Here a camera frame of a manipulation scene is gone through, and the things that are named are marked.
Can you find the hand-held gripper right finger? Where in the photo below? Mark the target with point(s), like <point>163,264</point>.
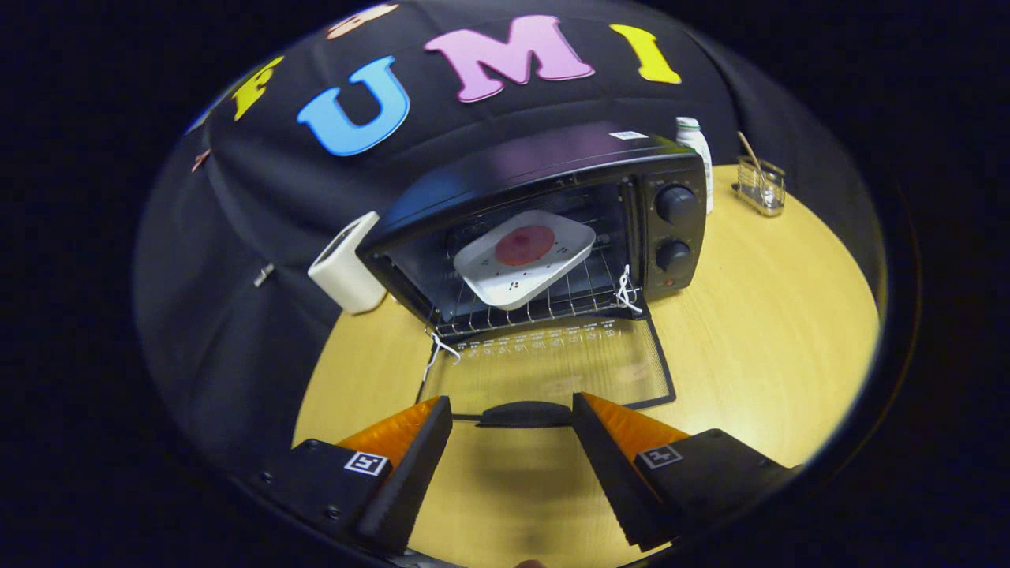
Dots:
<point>611,473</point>

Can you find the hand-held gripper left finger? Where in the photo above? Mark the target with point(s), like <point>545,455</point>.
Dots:
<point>414,473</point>

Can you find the white square plate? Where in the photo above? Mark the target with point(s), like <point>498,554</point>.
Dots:
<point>513,284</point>

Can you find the pink ham slice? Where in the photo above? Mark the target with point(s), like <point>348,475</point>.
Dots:
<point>524,245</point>

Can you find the black toaster oven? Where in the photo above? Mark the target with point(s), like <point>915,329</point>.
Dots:
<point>513,166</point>

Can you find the white bread toaster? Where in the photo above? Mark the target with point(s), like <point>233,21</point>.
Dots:
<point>343,272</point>

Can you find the silver clip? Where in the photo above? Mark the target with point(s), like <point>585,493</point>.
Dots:
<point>263,274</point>

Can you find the black backdrop cloth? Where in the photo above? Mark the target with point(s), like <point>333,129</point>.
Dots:
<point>260,237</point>

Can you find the white bottle green label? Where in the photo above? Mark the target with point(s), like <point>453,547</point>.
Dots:
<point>698,146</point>

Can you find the wooden stick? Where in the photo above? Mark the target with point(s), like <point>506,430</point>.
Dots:
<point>749,150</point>

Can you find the red clip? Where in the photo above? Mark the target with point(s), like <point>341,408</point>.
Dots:
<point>200,159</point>

